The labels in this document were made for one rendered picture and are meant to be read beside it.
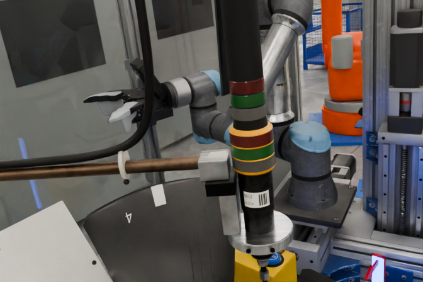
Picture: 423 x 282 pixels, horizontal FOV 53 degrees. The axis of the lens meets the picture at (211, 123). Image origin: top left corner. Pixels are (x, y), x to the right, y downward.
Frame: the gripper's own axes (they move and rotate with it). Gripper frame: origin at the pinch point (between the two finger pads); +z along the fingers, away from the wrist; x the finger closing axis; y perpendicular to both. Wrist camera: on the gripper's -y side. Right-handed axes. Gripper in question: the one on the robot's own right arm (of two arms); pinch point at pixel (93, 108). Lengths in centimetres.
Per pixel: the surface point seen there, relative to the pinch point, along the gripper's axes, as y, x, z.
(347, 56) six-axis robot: 83, 153, -300
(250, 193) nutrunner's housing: -13, -62, 6
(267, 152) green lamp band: -17, -63, 5
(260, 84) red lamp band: -24, -61, 4
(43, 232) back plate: 8.7, -25.4, 20.4
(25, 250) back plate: 9.4, -27.2, 24.0
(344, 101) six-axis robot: 132, 156, -306
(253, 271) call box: 35, -34, -19
